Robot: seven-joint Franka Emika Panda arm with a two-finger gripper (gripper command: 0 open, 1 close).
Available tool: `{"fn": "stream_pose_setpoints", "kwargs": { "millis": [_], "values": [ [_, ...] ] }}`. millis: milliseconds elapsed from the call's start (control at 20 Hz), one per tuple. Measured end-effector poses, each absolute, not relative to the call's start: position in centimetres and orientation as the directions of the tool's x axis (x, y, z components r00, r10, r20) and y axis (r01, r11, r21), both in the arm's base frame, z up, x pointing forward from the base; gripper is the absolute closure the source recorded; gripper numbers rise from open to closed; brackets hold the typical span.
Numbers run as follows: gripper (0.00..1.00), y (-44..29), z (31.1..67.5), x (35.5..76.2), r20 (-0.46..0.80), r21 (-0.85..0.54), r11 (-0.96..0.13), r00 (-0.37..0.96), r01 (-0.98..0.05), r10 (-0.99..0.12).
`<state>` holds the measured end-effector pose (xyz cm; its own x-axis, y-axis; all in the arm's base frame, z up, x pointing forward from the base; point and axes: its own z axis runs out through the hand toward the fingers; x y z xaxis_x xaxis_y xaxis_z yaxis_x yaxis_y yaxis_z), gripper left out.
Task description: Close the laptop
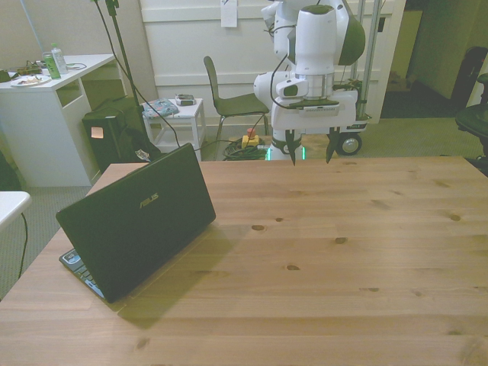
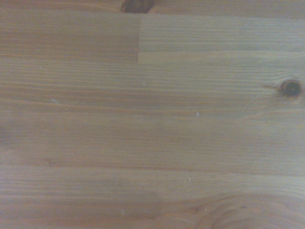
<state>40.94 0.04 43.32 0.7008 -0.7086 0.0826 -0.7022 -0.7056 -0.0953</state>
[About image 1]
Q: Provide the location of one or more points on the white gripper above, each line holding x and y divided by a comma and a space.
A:
345, 110

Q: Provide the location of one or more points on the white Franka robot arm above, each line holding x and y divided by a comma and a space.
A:
316, 38

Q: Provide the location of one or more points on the black Asus laptop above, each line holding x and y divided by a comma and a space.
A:
133, 228

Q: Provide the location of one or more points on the white wheeled robot cart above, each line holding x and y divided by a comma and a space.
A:
350, 145

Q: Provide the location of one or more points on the yellow emergency stop button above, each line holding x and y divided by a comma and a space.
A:
250, 140

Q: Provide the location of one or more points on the dark chair with metal legs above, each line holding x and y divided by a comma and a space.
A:
236, 104

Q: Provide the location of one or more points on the cardboard box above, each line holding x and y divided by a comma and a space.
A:
398, 82

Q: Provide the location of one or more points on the metal pole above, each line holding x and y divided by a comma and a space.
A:
371, 45

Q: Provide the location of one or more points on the small white side table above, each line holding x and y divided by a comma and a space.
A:
188, 120

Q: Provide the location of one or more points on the small grey device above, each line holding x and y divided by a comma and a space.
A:
185, 100

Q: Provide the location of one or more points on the white paper sheet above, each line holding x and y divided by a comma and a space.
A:
228, 13

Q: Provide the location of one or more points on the patterned fabric pouch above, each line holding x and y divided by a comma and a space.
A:
160, 108

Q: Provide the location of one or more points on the black office chair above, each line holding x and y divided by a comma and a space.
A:
472, 118

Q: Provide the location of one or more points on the black backpack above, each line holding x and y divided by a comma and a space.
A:
135, 146

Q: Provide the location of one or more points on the black computer tower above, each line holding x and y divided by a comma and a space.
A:
103, 148

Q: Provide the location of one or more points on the orange sticky note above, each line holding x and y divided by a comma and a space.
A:
97, 132

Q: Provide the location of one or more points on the black tripod stand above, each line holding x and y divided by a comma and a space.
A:
121, 42

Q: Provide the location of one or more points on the clear plastic bottle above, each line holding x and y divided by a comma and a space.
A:
60, 59

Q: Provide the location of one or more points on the white desk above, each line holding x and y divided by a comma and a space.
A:
42, 126

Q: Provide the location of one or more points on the green drink can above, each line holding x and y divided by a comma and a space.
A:
52, 66

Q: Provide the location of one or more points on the white plate with food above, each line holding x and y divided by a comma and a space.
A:
29, 80

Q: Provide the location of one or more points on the desk clutter pile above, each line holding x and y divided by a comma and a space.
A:
28, 68

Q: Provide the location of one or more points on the white rounded table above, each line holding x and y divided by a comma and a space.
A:
11, 204

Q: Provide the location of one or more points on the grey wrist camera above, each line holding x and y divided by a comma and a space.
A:
316, 108

